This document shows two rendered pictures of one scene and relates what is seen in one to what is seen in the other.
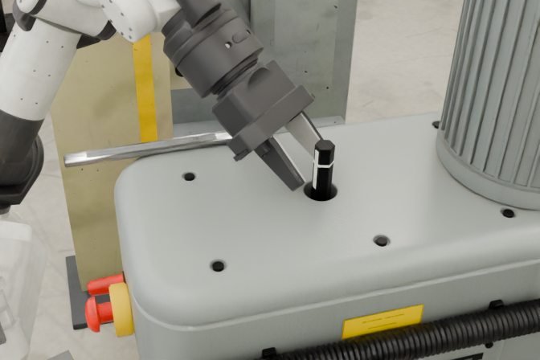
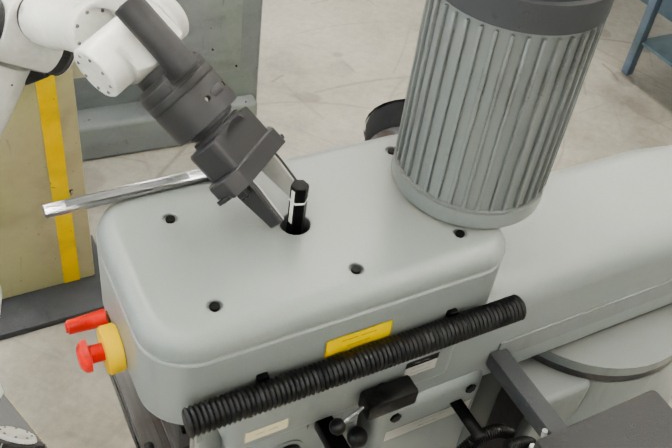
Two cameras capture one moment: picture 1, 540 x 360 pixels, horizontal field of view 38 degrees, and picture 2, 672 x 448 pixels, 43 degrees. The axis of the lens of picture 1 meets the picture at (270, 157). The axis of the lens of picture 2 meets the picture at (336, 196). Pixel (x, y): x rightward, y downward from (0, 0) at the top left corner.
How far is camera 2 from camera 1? 0.19 m
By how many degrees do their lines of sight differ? 13
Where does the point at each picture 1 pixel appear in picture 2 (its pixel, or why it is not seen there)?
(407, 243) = (378, 269)
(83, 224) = not seen: outside the picture
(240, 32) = (217, 85)
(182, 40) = (162, 96)
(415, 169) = (376, 196)
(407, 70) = (315, 40)
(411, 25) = not seen: outside the picture
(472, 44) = (426, 90)
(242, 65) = (220, 116)
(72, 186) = not seen: outside the picture
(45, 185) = not seen: outside the picture
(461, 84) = (417, 123)
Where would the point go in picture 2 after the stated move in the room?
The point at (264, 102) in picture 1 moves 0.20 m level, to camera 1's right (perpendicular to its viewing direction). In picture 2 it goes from (243, 149) to (413, 145)
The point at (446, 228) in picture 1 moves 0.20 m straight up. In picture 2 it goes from (409, 252) to (443, 116)
